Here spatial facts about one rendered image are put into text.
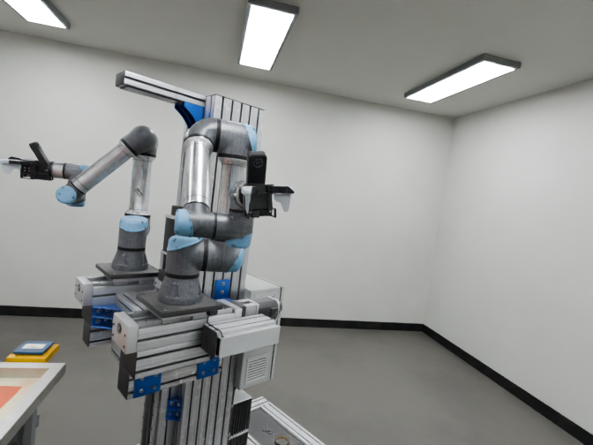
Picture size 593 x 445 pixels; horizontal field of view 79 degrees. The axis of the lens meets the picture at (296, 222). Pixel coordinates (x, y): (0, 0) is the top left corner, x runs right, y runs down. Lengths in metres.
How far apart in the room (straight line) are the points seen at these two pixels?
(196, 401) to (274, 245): 3.04
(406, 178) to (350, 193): 0.82
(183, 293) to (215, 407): 0.71
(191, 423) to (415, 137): 4.35
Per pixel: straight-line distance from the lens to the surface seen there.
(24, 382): 1.57
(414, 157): 5.16
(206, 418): 1.84
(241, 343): 1.34
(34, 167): 1.95
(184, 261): 1.28
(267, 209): 0.86
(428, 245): 5.35
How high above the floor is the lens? 1.66
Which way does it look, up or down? 4 degrees down
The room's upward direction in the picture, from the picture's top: 7 degrees clockwise
